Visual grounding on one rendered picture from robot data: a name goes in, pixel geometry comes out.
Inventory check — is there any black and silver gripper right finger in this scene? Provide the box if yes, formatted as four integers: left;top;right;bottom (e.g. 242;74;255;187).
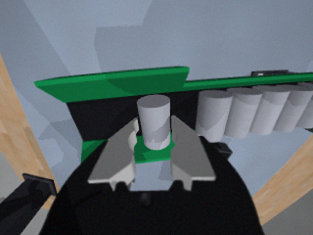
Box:
170;115;265;235

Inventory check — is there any grey cylinder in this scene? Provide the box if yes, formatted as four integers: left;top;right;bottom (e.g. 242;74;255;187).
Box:
224;87;263;139
296;82;313;128
273;84;313;132
195;90;233;142
249;85;291;135
137;95;170;150

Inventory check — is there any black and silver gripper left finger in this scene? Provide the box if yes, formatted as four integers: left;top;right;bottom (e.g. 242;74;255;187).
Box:
38;117;141;235

